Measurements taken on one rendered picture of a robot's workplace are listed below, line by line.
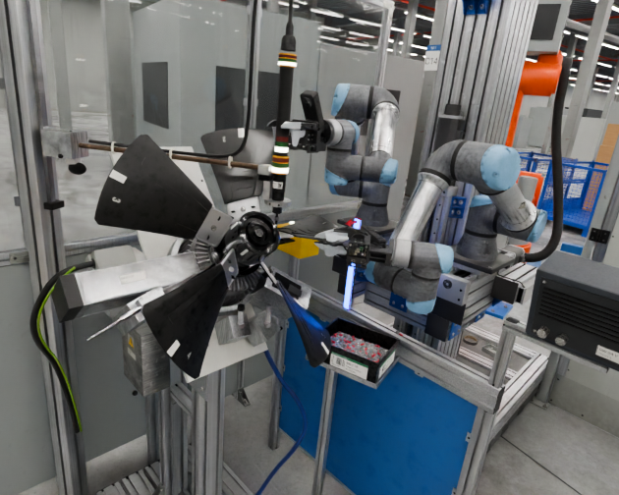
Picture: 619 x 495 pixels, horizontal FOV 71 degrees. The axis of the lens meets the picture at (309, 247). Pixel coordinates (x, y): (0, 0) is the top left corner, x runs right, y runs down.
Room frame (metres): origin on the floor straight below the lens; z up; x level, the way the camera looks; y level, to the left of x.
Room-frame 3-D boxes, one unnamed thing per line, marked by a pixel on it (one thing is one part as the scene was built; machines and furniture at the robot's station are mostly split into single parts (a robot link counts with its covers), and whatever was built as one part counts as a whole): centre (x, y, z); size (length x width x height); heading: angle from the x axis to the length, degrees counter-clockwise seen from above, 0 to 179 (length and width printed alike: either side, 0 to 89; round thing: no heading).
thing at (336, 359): (1.14, -0.16, 0.85); 0.22 x 0.17 x 0.07; 60
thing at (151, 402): (1.42, 0.57, 0.42); 0.04 x 0.04 x 0.83; 46
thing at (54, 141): (1.22, 0.71, 1.36); 0.10 x 0.07 x 0.09; 81
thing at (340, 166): (1.35, -0.08, 1.35); 0.11 x 0.08 x 0.11; 82
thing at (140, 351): (1.19, 0.49, 0.73); 0.15 x 0.09 x 0.22; 46
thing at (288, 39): (1.12, 0.09, 1.48); 0.04 x 0.04 x 0.46
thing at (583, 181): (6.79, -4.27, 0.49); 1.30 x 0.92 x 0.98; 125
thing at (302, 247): (1.59, 0.05, 1.02); 0.16 x 0.10 x 0.11; 46
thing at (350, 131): (1.36, -0.06, 1.45); 0.11 x 0.08 x 0.09; 146
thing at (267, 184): (1.12, 0.10, 1.32); 0.09 x 0.07 x 0.10; 81
